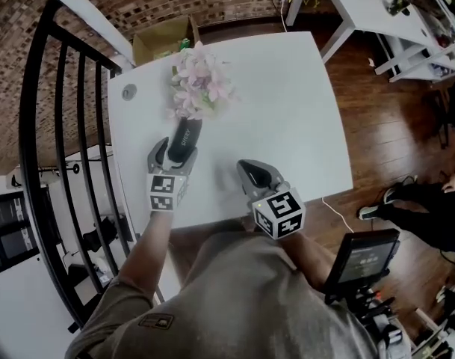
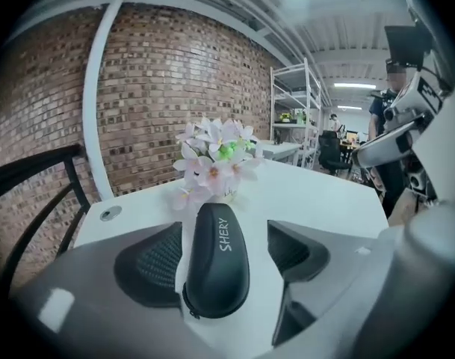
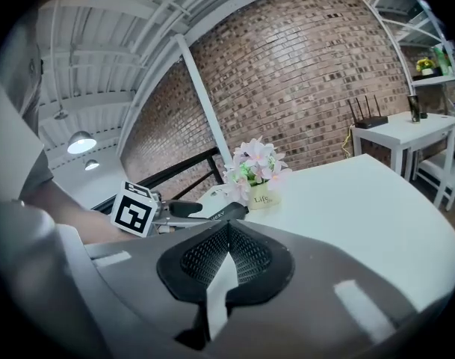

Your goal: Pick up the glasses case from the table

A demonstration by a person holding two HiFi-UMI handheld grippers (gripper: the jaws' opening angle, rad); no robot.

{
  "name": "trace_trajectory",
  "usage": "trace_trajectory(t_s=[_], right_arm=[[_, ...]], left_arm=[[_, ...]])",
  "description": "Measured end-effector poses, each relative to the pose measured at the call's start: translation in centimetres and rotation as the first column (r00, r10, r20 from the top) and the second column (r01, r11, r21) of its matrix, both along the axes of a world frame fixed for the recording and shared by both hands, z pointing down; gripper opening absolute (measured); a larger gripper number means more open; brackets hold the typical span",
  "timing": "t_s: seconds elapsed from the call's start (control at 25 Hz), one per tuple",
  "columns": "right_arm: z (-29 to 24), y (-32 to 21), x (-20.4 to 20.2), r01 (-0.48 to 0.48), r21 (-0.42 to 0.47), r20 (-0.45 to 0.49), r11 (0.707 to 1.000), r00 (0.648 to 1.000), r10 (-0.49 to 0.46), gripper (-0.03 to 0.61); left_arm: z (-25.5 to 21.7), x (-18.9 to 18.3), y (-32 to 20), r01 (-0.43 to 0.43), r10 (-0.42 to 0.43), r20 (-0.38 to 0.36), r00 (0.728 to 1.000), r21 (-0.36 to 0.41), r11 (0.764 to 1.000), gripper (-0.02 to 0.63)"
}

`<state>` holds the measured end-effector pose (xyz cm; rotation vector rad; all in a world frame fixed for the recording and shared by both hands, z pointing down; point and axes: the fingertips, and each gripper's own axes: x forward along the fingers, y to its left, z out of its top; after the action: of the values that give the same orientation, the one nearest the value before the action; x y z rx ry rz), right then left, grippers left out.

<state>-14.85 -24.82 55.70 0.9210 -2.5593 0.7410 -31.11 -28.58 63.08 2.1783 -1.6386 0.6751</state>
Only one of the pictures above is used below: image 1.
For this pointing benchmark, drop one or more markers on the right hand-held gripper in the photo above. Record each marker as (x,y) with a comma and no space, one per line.
(279,213)

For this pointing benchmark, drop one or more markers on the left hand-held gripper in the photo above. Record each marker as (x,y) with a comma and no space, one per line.
(161,194)

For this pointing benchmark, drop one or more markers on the black glasses case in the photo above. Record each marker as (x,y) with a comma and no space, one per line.
(184,140)

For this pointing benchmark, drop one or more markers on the person's left forearm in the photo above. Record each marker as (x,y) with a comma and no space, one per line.
(145,249)

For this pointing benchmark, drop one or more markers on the person's right forearm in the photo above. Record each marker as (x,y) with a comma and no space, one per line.
(309,256)

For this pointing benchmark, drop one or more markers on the white table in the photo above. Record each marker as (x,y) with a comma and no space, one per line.
(287,125)

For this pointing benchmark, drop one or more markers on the pink artificial flower bunch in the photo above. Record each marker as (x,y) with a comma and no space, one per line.
(202,79)

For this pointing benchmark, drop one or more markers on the open cardboard box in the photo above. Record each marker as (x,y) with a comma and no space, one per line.
(158,39)

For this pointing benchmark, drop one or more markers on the olive t-shirt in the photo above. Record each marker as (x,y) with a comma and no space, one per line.
(242,305)

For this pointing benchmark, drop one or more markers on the black metal railing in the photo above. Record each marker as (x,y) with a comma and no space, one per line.
(38,144)

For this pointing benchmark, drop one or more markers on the black monitor screen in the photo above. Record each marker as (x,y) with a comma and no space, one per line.
(365,264)

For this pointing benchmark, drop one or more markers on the white side desk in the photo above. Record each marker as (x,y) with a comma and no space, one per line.
(369,6)

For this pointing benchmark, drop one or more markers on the green device on desk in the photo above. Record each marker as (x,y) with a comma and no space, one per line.
(397,4)

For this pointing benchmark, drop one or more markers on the black framed wall sign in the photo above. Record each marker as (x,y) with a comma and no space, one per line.
(12,232)

